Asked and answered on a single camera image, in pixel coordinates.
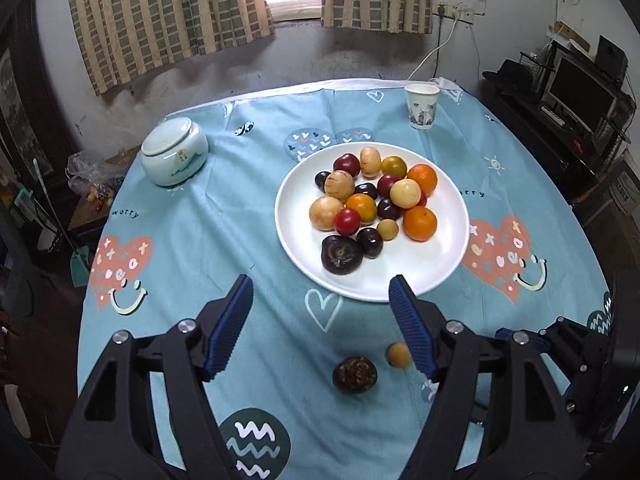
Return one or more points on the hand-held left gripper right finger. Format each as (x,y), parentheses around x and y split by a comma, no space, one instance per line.
(412,325)

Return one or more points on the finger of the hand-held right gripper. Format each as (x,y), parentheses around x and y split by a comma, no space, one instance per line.
(575,400)
(575,345)

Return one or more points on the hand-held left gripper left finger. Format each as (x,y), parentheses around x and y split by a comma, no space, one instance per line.
(230,325)

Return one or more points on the small tan longan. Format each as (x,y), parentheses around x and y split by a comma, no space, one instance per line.
(387,230)
(397,355)

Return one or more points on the white round plate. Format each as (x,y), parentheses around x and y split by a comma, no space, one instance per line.
(390,270)

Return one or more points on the orange tangerine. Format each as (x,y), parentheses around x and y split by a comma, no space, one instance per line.
(420,224)
(424,177)

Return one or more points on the yellow orange tomato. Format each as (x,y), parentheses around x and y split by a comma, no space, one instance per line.
(361,207)

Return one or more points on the tan round pear with hole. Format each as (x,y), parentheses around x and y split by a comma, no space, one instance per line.
(405,193)

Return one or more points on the tan striped pear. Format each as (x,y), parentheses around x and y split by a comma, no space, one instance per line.
(339,184)

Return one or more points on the yellow green tomato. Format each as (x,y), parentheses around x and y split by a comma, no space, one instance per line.
(393,166)

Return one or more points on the dark red plum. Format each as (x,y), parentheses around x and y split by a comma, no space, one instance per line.
(347,164)

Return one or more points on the black mesh chair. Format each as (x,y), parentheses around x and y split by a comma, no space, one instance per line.
(620,195)

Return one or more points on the white lidded ceramic jar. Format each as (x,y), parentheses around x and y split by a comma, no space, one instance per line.
(175,155)

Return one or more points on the small wooden side table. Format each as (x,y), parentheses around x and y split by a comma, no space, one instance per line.
(85,215)

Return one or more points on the small red item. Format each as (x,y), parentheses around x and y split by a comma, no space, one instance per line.
(577,145)

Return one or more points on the clear plastic bag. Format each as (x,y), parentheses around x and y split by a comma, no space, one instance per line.
(95,170)

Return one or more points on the printed white paper cup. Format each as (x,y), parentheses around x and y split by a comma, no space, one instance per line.
(421,107)

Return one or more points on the white remote control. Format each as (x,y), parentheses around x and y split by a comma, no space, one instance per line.
(553,115)

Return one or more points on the black computer desk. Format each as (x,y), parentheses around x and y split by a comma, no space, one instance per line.
(530,110)

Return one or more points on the grey computer monitor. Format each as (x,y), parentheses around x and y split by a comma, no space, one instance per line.
(580,92)

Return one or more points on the black hat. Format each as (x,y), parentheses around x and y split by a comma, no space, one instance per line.
(512,77)

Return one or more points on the black speaker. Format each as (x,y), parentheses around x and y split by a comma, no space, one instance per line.
(612,57)

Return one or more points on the long cardboard box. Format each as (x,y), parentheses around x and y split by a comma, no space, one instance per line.
(570,36)

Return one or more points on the white wall power strip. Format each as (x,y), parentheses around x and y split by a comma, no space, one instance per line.
(455,12)

